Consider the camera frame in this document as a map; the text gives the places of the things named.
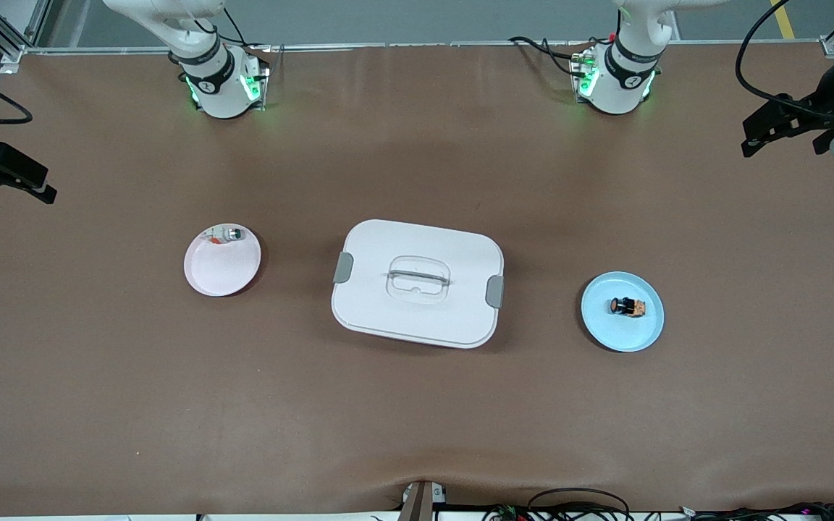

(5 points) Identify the white lidded storage box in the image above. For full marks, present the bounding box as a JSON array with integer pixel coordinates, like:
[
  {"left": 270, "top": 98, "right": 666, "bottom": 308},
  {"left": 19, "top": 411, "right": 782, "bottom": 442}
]
[{"left": 331, "top": 219, "right": 505, "bottom": 350}]

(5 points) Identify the pink round plate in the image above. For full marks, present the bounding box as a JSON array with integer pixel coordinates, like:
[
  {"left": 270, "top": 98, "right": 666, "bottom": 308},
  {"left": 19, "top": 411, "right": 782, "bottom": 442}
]
[{"left": 183, "top": 223, "right": 262, "bottom": 297}]

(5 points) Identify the light blue round plate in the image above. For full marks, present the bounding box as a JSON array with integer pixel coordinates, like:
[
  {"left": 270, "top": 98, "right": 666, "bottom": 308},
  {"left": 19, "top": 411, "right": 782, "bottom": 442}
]
[{"left": 581, "top": 271, "right": 665, "bottom": 353}]

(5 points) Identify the brown camera mount bracket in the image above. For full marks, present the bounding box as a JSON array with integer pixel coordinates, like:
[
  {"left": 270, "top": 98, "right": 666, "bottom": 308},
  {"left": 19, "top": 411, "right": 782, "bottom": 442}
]
[{"left": 397, "top": 480, "right": 448, "bottom": 521}]

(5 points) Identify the black cable bundle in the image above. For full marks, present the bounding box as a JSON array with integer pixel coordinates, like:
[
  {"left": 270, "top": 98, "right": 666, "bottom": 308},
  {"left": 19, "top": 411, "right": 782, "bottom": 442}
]
[{"left": 482, "top": 501, "right": 834, "bottom": 521}]

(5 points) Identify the black arm base cable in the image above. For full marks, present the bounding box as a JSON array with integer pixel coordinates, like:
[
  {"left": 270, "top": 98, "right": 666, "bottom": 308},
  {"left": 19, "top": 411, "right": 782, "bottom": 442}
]
[
  {"left": 509, "top": 36, "right": 578, "bottom": 77},
  {"left": 222, "top": 6, "right": 273, "bottom": 53}
]

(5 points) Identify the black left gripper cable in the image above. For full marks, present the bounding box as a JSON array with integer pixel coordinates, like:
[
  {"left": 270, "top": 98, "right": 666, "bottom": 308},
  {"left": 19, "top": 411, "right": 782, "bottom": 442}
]
[{"left": 735, "top": 0, "right": 834, "bottom": 117}]

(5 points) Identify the black looped cable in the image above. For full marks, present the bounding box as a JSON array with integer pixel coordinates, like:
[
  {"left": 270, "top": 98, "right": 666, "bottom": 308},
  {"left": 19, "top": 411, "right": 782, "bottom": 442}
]
[{"left": 527, "top": 488, "right": 632, "bottom": 521}]

